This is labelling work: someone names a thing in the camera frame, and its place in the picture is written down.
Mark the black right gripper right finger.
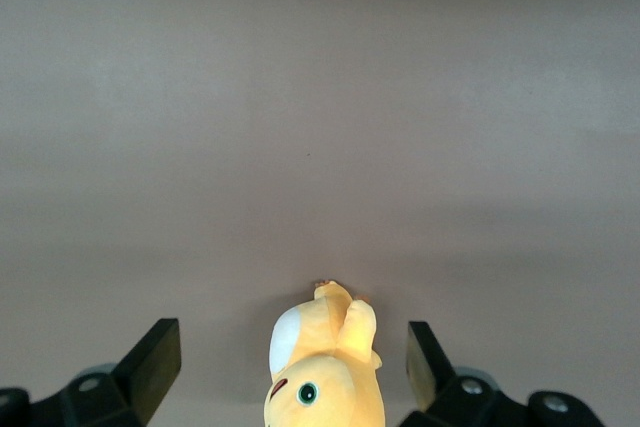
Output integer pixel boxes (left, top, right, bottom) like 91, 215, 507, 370
398, 320, 607, 427

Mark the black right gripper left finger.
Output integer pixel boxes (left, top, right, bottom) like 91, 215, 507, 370
0, 317, 182, 427

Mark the yellow plush dinosaur toy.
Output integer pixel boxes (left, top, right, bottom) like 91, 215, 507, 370
263, 278, 386, 427

